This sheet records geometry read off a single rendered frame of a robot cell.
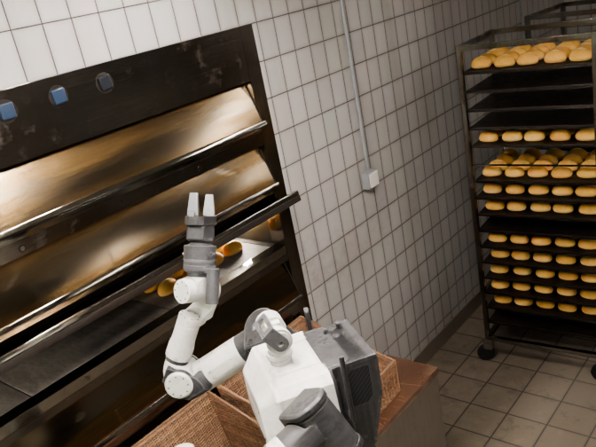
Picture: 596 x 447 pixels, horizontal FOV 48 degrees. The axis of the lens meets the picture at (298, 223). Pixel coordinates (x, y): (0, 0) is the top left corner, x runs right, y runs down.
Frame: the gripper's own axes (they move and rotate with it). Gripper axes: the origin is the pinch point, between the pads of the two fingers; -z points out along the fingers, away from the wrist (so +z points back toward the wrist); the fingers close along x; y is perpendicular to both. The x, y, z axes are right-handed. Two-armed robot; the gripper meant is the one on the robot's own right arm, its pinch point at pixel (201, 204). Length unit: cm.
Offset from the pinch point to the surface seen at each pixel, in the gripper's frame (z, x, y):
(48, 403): 63, -13, 55
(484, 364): 83, -225, -80
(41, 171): -9, -7, 55
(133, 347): 49, -41, 41
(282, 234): 10, -107, 8
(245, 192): -7, -82, 16
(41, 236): 11, -7, 54
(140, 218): 5, -41, 40
